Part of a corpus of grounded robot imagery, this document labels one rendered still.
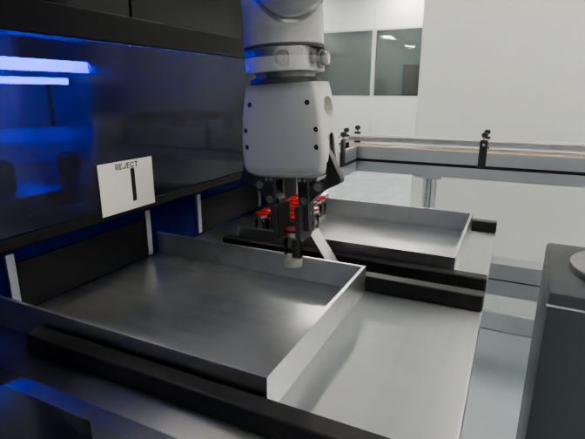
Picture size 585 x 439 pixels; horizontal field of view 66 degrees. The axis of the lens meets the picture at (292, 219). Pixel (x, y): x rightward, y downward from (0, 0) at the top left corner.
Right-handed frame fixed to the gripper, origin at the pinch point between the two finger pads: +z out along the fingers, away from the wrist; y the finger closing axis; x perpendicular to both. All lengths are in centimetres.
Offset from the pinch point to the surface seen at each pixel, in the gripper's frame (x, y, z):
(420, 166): -118, 8, 11
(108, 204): 9.0, 18.9, -2.7
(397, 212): -40.9, -2.4, 8.8
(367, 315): -1.2, -8.5, 11.2
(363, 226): -35.3, 2.7, 10.5
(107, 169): 8.5, 18.7, -6.7
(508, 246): -179, -22, 57
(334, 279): -6.9, -2.3, 9.7
